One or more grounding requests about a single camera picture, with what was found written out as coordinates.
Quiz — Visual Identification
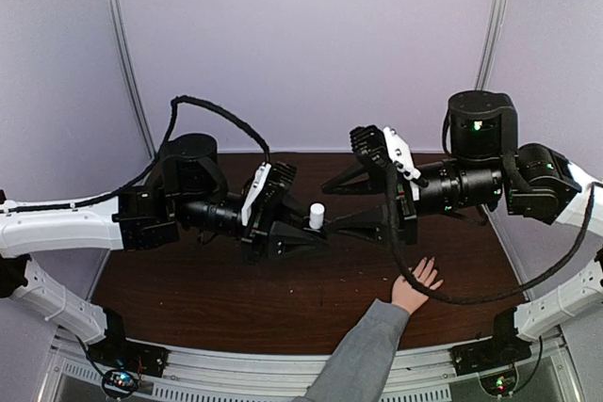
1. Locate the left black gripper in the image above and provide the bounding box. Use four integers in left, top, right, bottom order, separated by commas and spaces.
174, 189, 332, 267

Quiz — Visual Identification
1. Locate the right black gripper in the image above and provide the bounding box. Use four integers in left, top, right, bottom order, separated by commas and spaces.
319, 156, 504, 248

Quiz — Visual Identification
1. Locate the white cap with black brush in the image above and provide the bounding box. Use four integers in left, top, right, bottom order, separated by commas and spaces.
308, 202, 326, 231

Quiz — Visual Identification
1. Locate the grey sleeved forearm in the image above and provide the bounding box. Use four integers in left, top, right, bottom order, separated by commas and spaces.
295, 299, 410, 401

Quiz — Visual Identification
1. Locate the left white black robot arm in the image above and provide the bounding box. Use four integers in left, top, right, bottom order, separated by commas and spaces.
1, 134, 327, 368

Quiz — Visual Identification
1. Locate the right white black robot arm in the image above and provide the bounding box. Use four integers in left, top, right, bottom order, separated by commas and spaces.
322, 90, 602, 268

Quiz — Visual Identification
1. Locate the person's bare hand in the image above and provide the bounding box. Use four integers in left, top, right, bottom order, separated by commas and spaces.
390, 255, 445, 314

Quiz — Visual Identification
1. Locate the right round controller board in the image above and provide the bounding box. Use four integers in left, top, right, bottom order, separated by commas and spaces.
481, 374, 517, 396

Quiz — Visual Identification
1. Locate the round controller board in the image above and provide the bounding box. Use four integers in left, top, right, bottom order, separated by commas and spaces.
101, 369, 139, 397
481, 374, 517, 396

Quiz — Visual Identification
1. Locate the left round controller board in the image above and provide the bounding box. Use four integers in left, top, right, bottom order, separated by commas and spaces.
101, 369, 139, 397

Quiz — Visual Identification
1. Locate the right black camera cable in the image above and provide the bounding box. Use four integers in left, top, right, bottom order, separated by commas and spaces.
385, 114, 595, 305

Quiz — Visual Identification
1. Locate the black camera cable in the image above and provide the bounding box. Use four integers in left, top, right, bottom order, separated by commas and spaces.
70, 95, 272, 210
385, 114, 595, 305

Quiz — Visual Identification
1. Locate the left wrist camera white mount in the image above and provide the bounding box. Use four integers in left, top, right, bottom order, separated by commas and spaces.
240, 162, 298, 227

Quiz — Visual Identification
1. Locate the left black camera cable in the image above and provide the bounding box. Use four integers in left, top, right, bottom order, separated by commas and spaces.
70, 95, 272, 210

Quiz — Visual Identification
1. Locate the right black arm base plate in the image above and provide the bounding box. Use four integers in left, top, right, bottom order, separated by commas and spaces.
449, 338, 531, 376

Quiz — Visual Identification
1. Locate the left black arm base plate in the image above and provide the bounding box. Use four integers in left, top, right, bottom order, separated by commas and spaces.
88, 341, 169, 378

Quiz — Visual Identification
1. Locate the right aluminium corner post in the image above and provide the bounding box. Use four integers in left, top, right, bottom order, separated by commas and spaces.
475, 0, 508, 90

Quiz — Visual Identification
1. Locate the aluminium corner post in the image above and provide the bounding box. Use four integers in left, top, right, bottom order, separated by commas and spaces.
106, 0, 155, 158
475, 0, 508, 90

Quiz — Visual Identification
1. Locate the left aluminium corner post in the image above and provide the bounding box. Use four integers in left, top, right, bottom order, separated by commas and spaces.
106, 0, 155, 158

